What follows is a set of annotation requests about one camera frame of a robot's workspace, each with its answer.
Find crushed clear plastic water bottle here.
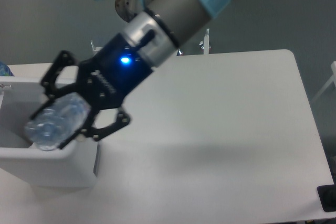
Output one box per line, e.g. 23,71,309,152
24,93,90,151

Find white frame at right edge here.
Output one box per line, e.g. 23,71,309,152
311,61,335,103

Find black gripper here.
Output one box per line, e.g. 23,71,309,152
29,32,154,150

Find black device at table edge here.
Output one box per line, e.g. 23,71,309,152
317,184,335,212

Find white plastic trash can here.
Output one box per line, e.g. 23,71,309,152
1,77,101,188

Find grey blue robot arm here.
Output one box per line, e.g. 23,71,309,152
24,0,232,151

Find white pedestal base frame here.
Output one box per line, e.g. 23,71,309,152
90,28,215,57

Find blue patterned object at left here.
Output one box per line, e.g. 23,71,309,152
0,62,14,77

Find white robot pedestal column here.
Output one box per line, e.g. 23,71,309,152
115,0,143,23

